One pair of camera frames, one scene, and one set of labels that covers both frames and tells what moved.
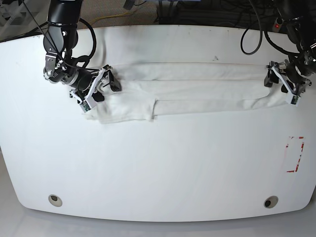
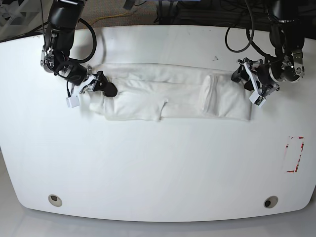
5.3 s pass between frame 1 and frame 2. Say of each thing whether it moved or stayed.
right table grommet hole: stayed
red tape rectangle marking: stayed
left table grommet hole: stayed
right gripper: moved
